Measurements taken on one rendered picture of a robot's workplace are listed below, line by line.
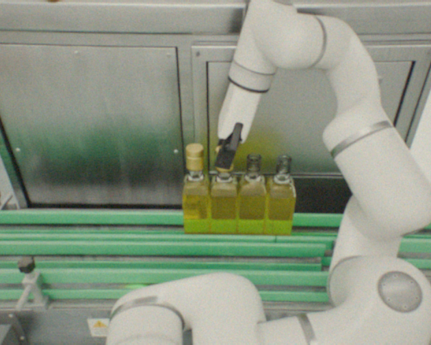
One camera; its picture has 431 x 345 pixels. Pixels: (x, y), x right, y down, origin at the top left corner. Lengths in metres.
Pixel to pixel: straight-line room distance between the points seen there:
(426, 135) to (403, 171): 0.47
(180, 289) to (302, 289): 0.36
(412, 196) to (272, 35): 0.28
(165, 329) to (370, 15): 0.64
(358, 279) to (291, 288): 0.35
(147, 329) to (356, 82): 0.44
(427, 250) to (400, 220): 0.45
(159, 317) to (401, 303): 0.27
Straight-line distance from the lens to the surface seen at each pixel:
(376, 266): 0.48
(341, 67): 0.65
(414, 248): 0.95
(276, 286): 0.82
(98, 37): 0.86
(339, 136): 0.53
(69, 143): 1.01
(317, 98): 0.87
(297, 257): 0.87
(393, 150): 0.53
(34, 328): 0.97
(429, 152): 1.01
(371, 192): 0.52
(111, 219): 0.94
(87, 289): 0.86
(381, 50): 0.86
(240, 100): 0.65
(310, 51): 0.57
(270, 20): 0.60
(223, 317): 0.49
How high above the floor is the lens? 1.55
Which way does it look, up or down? 35 degrees down
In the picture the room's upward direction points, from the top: straight up
